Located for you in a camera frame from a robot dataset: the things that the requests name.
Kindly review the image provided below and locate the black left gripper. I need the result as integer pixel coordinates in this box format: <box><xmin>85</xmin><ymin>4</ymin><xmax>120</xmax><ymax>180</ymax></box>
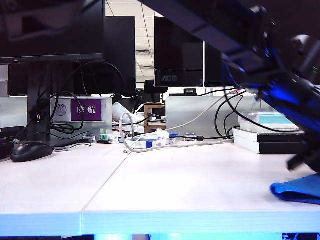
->
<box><xmin>258</xmin><ymin>73</ymin><xmax>320</xmax><ymax>174</ymax></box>

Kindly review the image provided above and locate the blue microfibre rag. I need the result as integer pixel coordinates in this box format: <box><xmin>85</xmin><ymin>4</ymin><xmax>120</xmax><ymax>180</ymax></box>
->
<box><xmin>269</xmin><ymin>172</ymin><xmax>320</xmax><ymax>206</ymax></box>

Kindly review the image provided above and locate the black spined white book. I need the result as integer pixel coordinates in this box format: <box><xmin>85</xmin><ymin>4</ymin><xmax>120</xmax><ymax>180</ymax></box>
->
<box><xmin>234</xmin><ymin>141</ymin><xmax>305</xmax><ymax>156</ymax></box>
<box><xmin>232</xmin><ymin>127</ymin><xmax>306</xmax><ymax>145</ymax></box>

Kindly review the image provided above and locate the grey desk partition panel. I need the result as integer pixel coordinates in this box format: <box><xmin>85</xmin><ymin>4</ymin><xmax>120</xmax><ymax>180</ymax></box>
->
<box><xmin>165</xmin><ymin>95</ymin><xmax>276</xmax><ymax>139</ymax></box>

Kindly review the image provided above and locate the large white-framed AOC monitor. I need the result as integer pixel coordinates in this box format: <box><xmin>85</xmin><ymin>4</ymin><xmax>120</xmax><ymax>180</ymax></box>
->
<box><xmin>204</xmin><ymin>0</ymin><xmax>320</xmax><ymax>97</ymax></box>

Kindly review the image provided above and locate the white plug adapter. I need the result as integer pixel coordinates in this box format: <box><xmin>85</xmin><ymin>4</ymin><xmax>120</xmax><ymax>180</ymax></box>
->
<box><xmin>155</xmin><ymin>128</ymin><xmax>171</xmax><ymax>139</ymax></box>

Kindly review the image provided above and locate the blue and white box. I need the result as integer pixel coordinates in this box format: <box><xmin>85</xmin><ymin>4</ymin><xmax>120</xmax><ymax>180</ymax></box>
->
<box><xmin>124</xmin><ymin>137</ymin><xmax>177</xmax><ymax>150</ymax></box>

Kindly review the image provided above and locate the silver-bezel AOC monitor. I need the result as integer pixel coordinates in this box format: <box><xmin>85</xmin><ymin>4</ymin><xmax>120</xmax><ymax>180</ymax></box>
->
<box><xmin>153</xmin><ymin>16</ymin><xmax>206</xmax><ymax>88</ymax></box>

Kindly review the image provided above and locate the black office chair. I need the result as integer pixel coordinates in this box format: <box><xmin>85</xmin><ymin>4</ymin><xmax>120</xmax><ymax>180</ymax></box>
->
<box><xmin>144</xmin><ymin>79</ymin><xmax>164</xmax><ymax>104</ymax></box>

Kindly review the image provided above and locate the green and white small box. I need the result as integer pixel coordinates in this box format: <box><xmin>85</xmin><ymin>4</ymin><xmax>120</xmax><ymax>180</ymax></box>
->
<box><xmin>99</xmin><ymin>134</ymin><xmax>122</xmax><ymax>145</ymax></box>

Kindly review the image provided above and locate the dark monitor back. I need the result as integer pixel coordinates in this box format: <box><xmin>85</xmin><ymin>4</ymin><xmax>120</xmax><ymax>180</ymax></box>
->
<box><xmin>8</xmin><ymin>16</ymin><xmax>138</xmax><ymax>97</ymax></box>

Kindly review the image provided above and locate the small clear plastic case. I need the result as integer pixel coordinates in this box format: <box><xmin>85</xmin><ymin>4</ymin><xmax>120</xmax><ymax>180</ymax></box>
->
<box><xmin>83</xmin><ymin>133</ymin><xmax>97</xmax><ymax>144</ymax></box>

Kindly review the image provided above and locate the purple name sign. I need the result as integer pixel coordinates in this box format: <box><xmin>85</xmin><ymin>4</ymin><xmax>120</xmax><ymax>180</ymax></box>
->
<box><xmin>51</xmin><ymin>96</ymin><xmax>114</xmax><ymax>141</ymax></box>

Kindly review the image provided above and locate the black monitor with dark stand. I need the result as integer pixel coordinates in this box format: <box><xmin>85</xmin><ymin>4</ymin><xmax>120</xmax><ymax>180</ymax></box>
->
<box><xmin>0</xmin><ymin>0</ymin><xmax>106</xmax><ymax>149</ymax></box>

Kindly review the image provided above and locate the black computer mouse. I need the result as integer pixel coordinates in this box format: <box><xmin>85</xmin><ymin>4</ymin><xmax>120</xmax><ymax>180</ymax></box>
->
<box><xmin>9</xmin><ymin>140</ymin><xmax>55</xmax><ymax>163</ymax></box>

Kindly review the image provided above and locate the light grey desk partition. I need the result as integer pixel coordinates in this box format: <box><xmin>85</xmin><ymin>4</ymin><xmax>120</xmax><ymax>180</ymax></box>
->
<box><xmin>0</xmin><ymin>96</ymin><xmax>29</xmax><ymax>129</ymax></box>

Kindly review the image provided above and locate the black monitor power cable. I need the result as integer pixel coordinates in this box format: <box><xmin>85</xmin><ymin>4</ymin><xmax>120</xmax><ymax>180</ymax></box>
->
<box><xmin>214</xmin><ymin>90</ymin><xmax>247</xmax><ymax>140</ymax></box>

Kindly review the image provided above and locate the black cable with ferrite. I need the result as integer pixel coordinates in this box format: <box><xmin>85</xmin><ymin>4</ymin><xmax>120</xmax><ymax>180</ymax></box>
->
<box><xmin>169</xmin><ymin>133</ymin><xmax>235</xmax><ymax>141</ymax></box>

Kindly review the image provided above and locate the beige monitor cable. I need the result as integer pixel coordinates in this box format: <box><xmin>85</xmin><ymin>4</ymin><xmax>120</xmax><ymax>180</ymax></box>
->
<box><xmin>164</xmin><ymin>87</ymin><xmax>247</xmax><ymax>132</ymax></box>

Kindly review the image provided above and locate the wooden shelf frame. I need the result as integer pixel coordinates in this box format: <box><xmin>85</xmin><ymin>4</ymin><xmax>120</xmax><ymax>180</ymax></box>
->
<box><xmin>144</xmin><ymin>104</ymin><xmax>167</xmax><ymax>134</ymax></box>

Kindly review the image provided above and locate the white looped cable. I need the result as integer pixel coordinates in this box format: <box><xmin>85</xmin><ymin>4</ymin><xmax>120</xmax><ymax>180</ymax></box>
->
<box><xmin>119</xmin><ymin>112</ymin><xmax>235</xmax><ymax>154</ymax></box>

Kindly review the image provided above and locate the black cable across nameplate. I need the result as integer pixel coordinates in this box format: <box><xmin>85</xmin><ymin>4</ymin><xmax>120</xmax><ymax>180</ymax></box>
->
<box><xmin>53</xmin><ymin>91</ymin><xmax>86</xmax><ymax>131</ymax></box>

